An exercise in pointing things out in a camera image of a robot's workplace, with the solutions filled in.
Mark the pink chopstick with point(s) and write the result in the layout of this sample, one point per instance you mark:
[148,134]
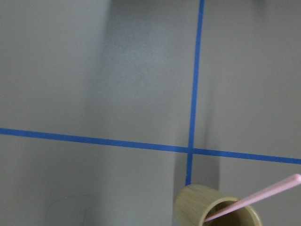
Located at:
[281,186]

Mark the bamboo cup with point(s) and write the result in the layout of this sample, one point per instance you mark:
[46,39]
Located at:
[195,202]

